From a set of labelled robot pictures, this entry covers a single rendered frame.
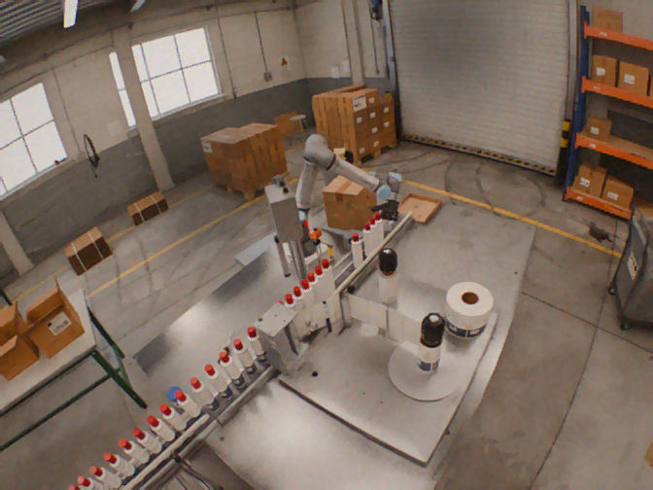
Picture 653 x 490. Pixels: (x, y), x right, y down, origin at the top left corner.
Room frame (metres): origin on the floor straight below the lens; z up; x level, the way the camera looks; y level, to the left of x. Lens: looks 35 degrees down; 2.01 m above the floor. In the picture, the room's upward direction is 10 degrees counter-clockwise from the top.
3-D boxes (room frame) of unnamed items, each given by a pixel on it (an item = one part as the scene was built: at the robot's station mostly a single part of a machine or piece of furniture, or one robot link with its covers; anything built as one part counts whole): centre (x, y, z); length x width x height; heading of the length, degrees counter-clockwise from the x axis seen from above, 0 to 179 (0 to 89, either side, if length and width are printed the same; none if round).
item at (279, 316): (0.84, 0.23, 1.14); 0.14 x 0.11 x 0.01; 137
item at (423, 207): (1.94, -0.67, 0.85); 0.30 x 0.26 x 0.04; 137
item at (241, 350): (0.80, 0.40, 0.98); 0.05 x 0.05 x 0.20
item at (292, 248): (1.28, 0.15, 1.16); 0.04 x 0.04 x 0.67; 47
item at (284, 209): (1.19, 0.15, 1.38); 0.17 x 0.10 x 0.19; 12
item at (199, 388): (0.64, 0.55, 0.98); 0.05 x 0.05 x 0.20
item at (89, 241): (3.58, 3.47, 0.16); 0.65 x 0.54 x 0.32; 133
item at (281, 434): (1.24, -0.15, 0.82); 2.10 x 1.50 x 0.02; 137
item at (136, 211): (4.71, 2.84, 0.11); 0.65 x 0.54 x 0.22; 125
